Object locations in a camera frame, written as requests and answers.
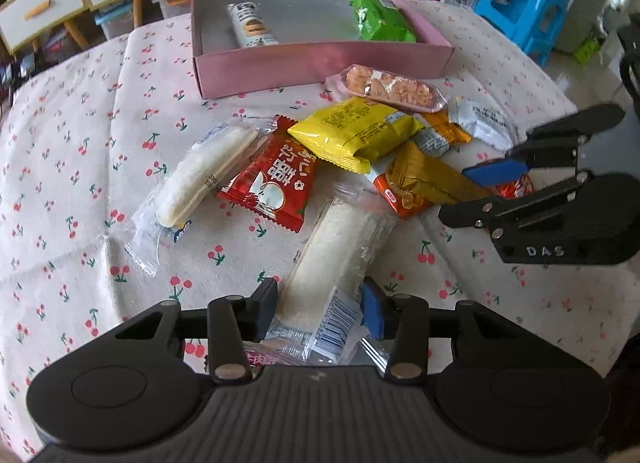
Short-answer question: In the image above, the pink cardboard box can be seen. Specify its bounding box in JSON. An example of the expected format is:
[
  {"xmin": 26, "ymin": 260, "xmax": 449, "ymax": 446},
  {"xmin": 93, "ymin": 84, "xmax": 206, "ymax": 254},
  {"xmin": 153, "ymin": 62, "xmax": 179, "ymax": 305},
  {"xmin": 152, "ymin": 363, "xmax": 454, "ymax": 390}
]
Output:
[{"xmin": 191, "ymin": 0, "xmax": 455, "ymax": 100}]

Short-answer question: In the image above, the green snack packet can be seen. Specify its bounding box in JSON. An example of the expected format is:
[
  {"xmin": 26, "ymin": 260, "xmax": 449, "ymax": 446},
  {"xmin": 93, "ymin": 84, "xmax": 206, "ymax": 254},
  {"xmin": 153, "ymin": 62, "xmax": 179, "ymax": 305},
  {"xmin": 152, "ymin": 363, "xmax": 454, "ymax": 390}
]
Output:
[{"xmin": 348, "ymin": 0, "xmax": 417, "ymax": 44}]

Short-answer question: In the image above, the blue plastic stool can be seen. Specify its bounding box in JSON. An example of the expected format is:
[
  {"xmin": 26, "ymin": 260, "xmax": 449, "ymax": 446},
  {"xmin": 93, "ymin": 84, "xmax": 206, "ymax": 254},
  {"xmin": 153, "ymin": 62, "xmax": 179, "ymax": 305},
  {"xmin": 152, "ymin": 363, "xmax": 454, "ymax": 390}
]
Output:
[{"xmin": 474, "ymin": 0, "xmax": 570, "ymax": 66}]

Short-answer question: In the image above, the gold snack packet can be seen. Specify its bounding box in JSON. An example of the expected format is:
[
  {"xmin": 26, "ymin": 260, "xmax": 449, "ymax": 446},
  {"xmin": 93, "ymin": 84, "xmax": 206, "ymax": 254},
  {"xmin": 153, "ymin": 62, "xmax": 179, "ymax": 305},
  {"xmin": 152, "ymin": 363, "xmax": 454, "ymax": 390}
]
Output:
[{"xmin": 390, "ymin": 140, "xmax": 493, "ymax": 205}]

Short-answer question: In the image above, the clear plastic storage box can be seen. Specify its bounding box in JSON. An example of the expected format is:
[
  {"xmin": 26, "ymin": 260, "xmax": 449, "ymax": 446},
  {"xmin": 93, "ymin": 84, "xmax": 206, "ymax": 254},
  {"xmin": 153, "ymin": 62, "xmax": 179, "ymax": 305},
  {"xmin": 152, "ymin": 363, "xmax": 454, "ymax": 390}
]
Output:
[{"xmin": 151, "ymin": 0, "xmax": 193, "ymax": 20}]

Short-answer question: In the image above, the clear pink cracker packet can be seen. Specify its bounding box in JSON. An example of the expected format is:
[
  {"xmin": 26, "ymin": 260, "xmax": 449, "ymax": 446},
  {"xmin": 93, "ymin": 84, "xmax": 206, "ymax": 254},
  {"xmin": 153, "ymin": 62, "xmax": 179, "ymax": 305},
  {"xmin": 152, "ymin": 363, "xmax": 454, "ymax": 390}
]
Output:
[{"xmin": 326, "ymin": 63, "xmax": 449, "ymax": 114}]

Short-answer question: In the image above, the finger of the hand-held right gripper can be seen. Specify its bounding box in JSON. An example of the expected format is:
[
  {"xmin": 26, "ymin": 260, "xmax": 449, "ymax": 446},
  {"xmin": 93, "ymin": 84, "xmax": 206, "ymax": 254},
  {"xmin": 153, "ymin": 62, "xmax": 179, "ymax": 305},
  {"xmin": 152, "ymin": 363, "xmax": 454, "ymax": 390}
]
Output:
[
  {"xmin": 438, "ymin": 169, "xmax": 591, "ymax": 243},
  {"xmin": 461, "ymin": 103, "xmax": 627, "ymax": 189}
]

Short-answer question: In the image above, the blue plastic storage box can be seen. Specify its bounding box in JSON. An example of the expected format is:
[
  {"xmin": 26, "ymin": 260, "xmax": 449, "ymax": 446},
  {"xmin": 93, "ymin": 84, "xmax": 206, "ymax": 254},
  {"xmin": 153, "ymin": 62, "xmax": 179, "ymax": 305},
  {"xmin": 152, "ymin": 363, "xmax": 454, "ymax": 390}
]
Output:
[{"xmin": 94, "ymin": 10, "xmax": 135, "ymax": 40}]

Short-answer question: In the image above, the yellow snack packet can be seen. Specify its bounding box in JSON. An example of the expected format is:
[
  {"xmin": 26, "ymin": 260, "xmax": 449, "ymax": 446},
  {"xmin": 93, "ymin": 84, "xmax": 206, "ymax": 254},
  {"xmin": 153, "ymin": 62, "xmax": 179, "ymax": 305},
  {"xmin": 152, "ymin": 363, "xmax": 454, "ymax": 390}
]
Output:
[{"xmin": 287, "ymin": 97, "xmax": 426, "ymax": 174}]

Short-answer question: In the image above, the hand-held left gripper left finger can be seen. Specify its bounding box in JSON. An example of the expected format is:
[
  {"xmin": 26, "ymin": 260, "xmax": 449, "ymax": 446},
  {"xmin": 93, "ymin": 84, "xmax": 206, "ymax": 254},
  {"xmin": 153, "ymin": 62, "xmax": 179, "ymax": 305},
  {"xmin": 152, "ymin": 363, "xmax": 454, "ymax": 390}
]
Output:
[{"xmin": 115, "ymin": 277, "xmax": 279, "ymax": 384}]

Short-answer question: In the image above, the silver white snack packet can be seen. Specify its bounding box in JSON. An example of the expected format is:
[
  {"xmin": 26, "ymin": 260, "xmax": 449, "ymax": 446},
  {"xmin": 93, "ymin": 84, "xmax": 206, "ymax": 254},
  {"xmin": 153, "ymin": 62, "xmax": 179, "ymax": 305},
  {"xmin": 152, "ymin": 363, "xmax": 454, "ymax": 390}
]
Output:
[{"xmin": 447, "ymin": 97, "xmax": 521, "ymax": 150}]

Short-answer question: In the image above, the pink snack packet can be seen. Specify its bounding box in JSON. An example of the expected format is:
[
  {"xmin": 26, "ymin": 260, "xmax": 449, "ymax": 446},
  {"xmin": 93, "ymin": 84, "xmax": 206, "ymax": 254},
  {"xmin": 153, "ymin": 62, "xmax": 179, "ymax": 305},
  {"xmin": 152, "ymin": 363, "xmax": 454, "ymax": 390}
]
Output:
[{"xmin": 242, "ymin": 338, "xmax": 311, "ymax": 368}]

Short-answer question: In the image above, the clear rice cracker packet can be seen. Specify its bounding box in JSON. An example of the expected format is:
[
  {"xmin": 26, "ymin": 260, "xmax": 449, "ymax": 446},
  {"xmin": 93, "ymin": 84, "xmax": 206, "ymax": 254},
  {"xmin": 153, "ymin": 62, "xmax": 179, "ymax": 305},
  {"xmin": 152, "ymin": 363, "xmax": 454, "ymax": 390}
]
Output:
[
  {"xmin": 125, "ymin": 118, "xmax": 278, "ymax": 276},
  {"xmin": 265, "ymin": 183, "xmax": 396, "ymax": 364}
]

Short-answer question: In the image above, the small red snack packet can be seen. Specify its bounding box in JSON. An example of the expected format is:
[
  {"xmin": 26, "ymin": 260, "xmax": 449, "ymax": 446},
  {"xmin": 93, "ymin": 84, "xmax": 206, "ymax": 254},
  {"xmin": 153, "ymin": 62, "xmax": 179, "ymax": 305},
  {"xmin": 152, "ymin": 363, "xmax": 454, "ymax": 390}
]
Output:
[{"xmin": 492, "ymin": 174, "xmax": 535, "ymax": 200}]

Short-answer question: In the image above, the orange packet with white end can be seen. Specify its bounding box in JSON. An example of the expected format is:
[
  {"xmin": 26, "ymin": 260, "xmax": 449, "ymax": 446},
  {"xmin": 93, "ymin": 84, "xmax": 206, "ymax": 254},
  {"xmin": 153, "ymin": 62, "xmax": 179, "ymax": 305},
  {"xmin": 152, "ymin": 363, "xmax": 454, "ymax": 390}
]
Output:
[{"xmin": 412, "ymin": 110, "xmax": 473, "ymax": 158}]

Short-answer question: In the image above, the orange and white snack packet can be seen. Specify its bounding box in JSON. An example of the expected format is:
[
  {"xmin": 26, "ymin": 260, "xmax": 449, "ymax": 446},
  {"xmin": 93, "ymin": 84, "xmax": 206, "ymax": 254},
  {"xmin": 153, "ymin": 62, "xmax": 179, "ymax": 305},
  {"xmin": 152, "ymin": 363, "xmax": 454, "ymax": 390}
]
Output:
[{"xmin": 367, "ymin": 163, "xmax": 436, "ymax": 220}]

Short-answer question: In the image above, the white cookie packet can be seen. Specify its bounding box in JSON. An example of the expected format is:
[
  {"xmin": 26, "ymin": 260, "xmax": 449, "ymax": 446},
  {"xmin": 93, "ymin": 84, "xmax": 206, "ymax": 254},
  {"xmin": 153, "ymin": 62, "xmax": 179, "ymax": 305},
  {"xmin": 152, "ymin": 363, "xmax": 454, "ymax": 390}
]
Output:
[{"xmin": 226, "ymin": 2, "xmax": 281, "ymax": 49}]

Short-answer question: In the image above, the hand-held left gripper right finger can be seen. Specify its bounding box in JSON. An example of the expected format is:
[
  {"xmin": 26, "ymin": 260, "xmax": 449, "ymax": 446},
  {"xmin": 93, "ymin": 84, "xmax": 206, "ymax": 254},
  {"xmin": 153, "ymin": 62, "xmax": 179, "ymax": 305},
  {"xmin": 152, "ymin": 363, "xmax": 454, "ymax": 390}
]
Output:
[{"xmin": 361, "ymin": 277, "xmax": 526, "ymax": 379}]

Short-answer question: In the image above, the cherry print tablecloth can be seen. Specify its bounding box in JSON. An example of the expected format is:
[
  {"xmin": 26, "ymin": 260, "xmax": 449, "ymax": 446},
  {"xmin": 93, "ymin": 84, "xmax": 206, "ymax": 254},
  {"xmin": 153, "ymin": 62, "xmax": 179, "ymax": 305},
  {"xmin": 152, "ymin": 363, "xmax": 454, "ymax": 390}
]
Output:
[{"xmin": 0, "ymin": 0, "xmax": 640, "ymax": 463}]

